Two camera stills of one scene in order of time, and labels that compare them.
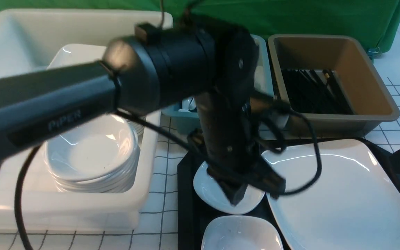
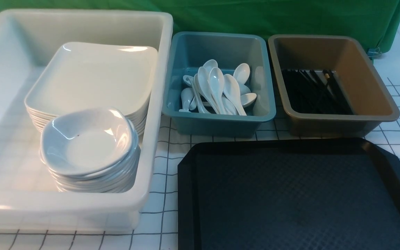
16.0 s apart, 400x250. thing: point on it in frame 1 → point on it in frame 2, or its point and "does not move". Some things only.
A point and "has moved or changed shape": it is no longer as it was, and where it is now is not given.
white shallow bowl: [212, 194] → [89, 141]
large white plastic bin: [13, 42] does not move
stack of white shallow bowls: [102, 157] does not move
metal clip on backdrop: [374, 53] does not move
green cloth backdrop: [374, 22] does not move
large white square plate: [358, 203] has moved or changed shape
